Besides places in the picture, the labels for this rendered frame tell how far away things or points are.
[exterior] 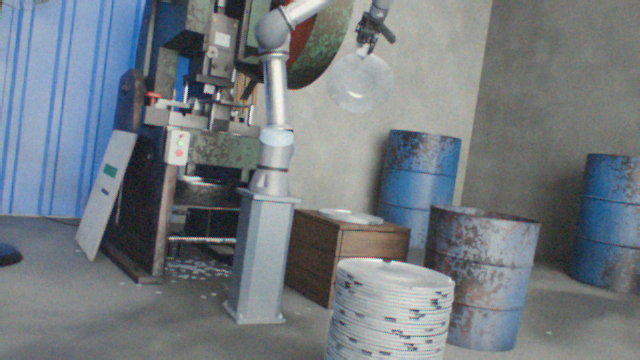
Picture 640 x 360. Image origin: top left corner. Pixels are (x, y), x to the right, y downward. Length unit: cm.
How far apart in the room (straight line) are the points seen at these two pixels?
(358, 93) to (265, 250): 87
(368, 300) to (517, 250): 92
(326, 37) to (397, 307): 156
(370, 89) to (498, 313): 105
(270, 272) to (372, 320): 75
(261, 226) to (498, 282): 86
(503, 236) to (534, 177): 317
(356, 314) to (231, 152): 132
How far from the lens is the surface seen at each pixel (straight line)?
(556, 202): 508
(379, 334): 130
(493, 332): 215
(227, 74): 260
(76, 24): 367
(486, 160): 552
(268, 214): 193
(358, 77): 241
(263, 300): 200
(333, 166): 452
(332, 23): 258
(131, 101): 284
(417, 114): 510
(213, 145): 243
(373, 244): 232
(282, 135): 194
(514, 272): 212
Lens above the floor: 63
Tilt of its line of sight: 3 degrees down
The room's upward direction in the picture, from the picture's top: 8 degrees clockwise
